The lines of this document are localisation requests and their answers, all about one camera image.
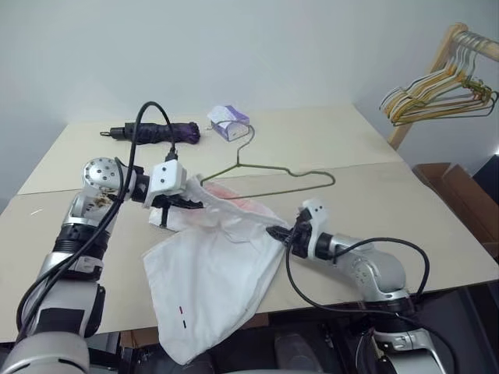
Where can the dark grey rounded pad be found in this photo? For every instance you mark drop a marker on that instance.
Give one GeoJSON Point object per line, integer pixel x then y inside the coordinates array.
{"type": "Point", "coordinates": [292, 350]}

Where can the white cloth garment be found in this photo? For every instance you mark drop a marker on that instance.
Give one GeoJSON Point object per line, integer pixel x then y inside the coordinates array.
{"type": "Point", "coordinates": [218, 280]}

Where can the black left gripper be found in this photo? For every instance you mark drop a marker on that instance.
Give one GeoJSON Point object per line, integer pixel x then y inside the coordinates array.
{"type": "Point", "coordinates": [163, 202]}

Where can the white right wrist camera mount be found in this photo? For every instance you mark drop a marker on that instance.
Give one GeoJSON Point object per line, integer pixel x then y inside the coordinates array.
{"type": "Point", "coordinates": [317, 212]}

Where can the purple tissue box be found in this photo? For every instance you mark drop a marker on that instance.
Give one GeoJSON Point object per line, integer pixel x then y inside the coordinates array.
{"type": "Point", "coordinates": [236, 126]}

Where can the wooden clothes rack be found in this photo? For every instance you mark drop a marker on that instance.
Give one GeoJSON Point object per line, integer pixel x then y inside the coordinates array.
{"type": "Point", "coordinates": [425, 85]}

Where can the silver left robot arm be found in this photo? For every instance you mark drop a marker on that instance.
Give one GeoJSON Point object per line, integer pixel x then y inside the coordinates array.
{"type": "Point", "coordinates": [97, 171]}

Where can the folded dark purple umbrella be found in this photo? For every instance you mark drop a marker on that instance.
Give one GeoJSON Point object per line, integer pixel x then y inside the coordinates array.
{"type": "Point", "coordinates": [156, 132]}

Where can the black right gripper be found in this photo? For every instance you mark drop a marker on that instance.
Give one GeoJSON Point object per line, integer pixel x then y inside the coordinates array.
{"type": "Point", "coordinates": [300, 237]}

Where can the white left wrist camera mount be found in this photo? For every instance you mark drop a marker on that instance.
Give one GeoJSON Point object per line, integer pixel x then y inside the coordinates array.
{"type": "Point", "coordinates": [167, 177]}

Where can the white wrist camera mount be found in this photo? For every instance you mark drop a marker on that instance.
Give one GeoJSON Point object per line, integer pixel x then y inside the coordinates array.
{"type": "Point", "coordinates": [317, 212]}
{"type": "Point", "coordinates": [167, 177]}

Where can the white tissue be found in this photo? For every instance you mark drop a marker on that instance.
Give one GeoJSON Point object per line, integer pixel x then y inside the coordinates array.
{"type": "Point", "coordinates": [217, 113]}

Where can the black box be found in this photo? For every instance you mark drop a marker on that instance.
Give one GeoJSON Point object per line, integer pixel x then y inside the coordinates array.
{"type": "Point", "coordinates": [487, 167]}

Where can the bunch of hangers on rack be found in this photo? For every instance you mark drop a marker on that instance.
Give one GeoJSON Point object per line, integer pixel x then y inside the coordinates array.
{"type": "Point", "coordinates": [464, 50]}

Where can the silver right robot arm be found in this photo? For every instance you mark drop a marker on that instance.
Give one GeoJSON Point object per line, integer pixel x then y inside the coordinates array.
{"type": "Point", "coordinates": [374, 269]}

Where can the brown cardboard box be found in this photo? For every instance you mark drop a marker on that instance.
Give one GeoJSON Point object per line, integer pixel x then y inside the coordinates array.
{"type": "Point", "coordinates": [460, 198]}

